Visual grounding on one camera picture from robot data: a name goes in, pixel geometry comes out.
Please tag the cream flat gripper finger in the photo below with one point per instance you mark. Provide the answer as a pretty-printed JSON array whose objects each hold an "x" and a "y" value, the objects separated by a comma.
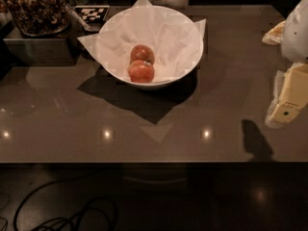
[{"x": 290, "y": 95}]

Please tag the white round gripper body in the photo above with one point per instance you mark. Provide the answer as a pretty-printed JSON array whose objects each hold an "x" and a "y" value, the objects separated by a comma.
[{"x": 295, "y": 33}]

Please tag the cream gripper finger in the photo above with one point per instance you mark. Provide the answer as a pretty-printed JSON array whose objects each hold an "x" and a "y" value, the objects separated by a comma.
[{"x": 274, "y": 35}]

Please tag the red apple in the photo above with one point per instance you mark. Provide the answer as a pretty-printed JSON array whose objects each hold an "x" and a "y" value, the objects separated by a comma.
[
  {"x": 141, "y": 71},
  {"x": 142, "y": 52}
]

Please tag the white bowl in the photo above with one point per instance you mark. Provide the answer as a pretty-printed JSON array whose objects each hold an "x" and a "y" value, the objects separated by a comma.
[{"x": 150, "y": 47}]

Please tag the white paper liner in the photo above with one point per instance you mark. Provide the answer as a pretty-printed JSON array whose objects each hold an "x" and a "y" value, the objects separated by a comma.
[{"x": 147, "y": 37}]

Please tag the black white marker tag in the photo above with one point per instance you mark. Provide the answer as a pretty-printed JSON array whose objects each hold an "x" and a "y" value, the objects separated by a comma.
[{"x": 93, "y": 13}]

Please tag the grey metal box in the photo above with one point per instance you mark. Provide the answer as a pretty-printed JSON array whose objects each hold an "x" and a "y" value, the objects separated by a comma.
[{"x": 57, "y": 50}]

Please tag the glass jar of snacks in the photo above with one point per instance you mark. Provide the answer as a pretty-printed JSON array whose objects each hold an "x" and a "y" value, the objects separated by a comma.
[{"x": 38, "y": 18}]

